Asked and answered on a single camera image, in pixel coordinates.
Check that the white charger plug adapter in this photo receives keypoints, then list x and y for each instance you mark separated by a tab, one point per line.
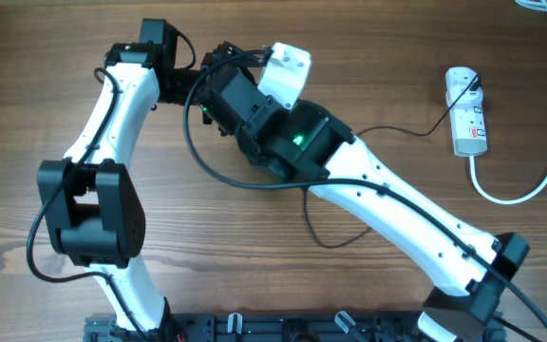
461	96

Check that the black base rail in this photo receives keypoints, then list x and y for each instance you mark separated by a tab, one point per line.
378	327

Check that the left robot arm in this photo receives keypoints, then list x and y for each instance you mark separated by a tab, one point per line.
91	208

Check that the white power strip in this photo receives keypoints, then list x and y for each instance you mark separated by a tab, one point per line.
467	123

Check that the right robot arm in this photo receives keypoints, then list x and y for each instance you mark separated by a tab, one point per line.
254	96

